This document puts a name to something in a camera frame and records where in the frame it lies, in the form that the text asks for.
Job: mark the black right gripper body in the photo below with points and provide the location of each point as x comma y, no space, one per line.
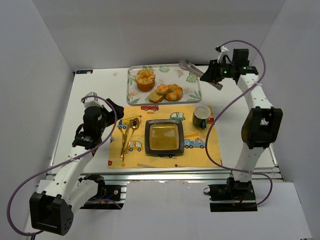
210,75

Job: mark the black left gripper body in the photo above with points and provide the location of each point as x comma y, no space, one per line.
114,110

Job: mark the metal serving tongs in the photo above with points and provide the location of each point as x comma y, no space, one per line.
187,65

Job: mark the twisted ring bread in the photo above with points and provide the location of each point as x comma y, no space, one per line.
174,93

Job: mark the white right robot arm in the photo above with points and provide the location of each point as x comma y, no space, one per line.
262,124

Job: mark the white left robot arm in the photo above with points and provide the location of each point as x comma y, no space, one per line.
53,209

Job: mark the sliced bread piece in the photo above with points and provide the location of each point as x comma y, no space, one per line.
155,97

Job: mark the gold fork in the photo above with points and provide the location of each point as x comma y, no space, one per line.
124,143

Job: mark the gold knife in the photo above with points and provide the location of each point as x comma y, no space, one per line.
128,132

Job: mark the gold spoon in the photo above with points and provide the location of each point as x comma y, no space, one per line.
134,125

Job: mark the yellow vehicle-print placemat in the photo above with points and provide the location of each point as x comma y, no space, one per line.
199,144

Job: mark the green mug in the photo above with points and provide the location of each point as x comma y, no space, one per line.
201,114

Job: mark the floral serving tray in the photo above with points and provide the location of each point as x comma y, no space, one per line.
164,74

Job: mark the sugar-topped round cake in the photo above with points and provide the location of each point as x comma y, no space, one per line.
145,80

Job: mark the dark square plate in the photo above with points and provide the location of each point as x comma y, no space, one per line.
164,137

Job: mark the small round bun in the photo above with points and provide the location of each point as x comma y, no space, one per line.
162,89

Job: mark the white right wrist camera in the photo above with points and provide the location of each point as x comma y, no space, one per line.
222,54

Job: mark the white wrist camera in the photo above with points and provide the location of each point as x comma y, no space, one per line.
91,101
222,54

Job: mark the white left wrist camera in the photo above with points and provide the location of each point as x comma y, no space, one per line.
91,101

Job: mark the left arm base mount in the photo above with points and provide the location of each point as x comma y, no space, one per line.
110,193

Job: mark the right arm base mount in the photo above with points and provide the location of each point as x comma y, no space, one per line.
233,196

